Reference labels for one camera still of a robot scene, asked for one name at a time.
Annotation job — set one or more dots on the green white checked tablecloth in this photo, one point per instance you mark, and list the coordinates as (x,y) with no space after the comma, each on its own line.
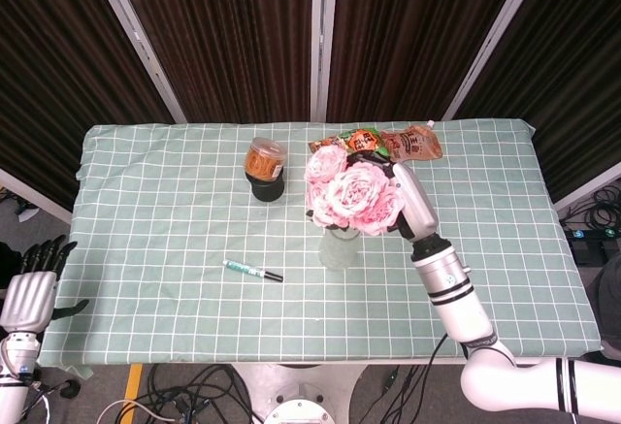
(170,249)

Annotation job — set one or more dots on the white table frame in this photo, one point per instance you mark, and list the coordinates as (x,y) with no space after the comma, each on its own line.
(533,360)

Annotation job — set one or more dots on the white partition bottom rail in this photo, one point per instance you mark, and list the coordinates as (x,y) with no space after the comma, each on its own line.
(587,188)
(34,196)

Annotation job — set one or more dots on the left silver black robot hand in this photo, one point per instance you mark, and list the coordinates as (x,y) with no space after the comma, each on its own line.
(29,298)

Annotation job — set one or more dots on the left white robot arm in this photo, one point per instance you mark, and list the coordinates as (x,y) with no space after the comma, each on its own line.
(14,375)

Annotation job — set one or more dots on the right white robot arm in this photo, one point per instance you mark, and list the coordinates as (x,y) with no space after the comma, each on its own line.
(446,288)

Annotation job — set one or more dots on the white partition post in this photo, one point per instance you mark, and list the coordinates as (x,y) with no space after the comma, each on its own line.
(136,41)
(490,41)
(322,41)

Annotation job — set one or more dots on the clear jar of rubber bands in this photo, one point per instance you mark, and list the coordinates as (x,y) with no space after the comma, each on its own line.
(262,162)

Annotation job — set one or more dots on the black power strip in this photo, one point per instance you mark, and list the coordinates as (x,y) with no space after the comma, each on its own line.
(589,247)

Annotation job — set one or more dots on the orange green snack packet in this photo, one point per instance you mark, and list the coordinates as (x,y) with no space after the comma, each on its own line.
(359,140)

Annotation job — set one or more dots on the textured clear glass vase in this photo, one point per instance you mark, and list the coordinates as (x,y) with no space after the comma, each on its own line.
(338,251)

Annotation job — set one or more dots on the teal white marker pen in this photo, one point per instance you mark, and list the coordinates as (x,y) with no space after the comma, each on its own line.
(242,267)

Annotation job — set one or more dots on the pink artificial flower bouquet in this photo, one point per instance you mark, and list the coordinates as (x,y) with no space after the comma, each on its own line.
(354,191)

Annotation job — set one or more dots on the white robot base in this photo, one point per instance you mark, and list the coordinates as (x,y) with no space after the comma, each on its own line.
(296,395)

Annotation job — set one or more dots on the brown spouted sauce pouch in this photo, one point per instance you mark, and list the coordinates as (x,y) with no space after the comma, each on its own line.
(412,145)

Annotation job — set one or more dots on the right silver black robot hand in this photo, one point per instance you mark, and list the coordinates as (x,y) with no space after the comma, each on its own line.
(417,201)

